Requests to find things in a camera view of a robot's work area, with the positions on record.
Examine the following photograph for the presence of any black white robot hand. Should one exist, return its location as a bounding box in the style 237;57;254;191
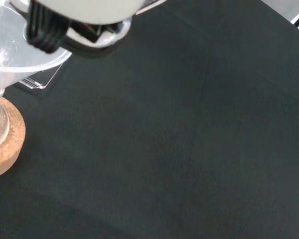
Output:
23;0;166;60

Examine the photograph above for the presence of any translucent plastic funnel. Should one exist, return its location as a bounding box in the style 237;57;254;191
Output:
0;0;73;101

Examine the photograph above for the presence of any black cloth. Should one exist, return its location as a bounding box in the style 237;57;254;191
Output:
0;0;299;239

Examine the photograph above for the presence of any cork ring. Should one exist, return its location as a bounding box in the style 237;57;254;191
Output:
0;96;26;181

